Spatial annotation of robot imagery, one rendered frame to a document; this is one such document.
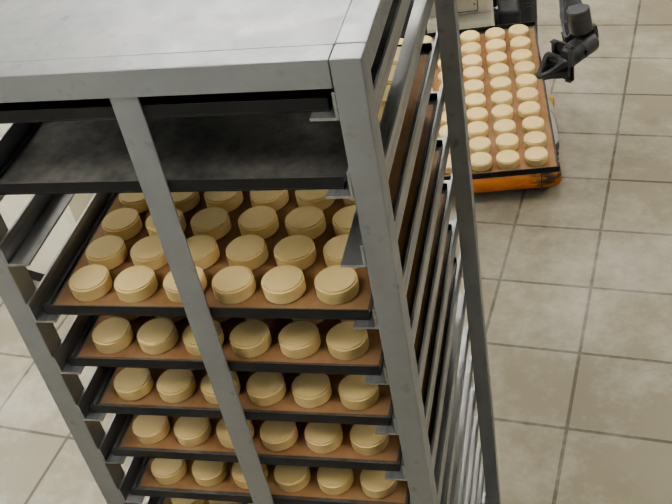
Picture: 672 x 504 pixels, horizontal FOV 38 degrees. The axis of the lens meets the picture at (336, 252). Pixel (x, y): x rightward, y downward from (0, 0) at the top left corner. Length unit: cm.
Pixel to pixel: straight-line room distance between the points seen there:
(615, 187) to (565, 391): 102
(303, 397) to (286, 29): 49
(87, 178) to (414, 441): 49
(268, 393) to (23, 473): 201
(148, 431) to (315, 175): 53
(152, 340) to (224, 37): 44
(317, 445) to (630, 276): 218
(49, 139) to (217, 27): 30
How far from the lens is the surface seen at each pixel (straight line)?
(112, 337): 126
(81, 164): 111
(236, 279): 114
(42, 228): 121
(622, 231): 353
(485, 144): 222
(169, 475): 144
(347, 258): 102
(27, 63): 101
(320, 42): 91
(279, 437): 132
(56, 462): 317
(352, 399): 122
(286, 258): 115
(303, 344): 117
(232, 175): 102
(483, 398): 206
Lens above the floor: 223
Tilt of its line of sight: 39 degrees down
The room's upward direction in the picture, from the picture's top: 12 degrees counter-clockwise
